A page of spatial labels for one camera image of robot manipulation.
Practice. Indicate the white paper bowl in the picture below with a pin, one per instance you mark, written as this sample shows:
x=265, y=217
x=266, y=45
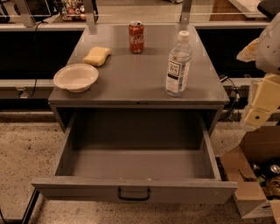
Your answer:
x=76, y=78

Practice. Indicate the brown cardboard box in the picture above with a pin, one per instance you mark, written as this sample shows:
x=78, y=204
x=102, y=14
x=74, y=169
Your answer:
x=256, y=148

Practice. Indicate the red coca-cola can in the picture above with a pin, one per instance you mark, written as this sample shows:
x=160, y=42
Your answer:
x=136, y=37

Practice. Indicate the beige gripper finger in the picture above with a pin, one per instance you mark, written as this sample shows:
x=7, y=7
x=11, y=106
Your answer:
x=263, y=100
x=248, y=53

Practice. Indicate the yellow sponge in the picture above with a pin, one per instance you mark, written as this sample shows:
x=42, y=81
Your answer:
x=97, y=56

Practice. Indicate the metal can in box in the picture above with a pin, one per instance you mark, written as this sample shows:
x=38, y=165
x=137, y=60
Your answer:
x=275, y=169

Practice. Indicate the basket of colourful items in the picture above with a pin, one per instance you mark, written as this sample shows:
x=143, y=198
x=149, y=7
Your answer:
x=73, y=10

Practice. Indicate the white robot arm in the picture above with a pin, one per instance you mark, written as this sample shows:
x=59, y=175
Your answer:
x=268, y=48

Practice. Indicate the clear plastic water bottle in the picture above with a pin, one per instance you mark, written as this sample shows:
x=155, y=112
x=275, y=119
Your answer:
x=178, y=65

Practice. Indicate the black metal floor frame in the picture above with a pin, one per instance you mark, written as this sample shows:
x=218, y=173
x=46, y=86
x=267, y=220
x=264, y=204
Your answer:
x=27, y=213

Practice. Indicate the open grey top drawer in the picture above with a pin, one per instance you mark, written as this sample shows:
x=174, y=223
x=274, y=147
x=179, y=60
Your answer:
x=165, y=150

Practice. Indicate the black drawer handle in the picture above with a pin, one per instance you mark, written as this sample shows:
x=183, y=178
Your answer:
x=135, y=196

